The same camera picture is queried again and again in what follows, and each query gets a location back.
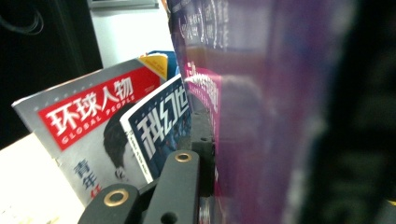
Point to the black and grey magazine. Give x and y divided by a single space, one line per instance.
93 102

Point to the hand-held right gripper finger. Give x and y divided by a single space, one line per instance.
205 168

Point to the purple and blue magazine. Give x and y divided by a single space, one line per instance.
264 124
162 124

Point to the white cabinet panel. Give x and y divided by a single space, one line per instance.
124 34

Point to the black curtain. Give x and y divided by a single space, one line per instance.
46 77

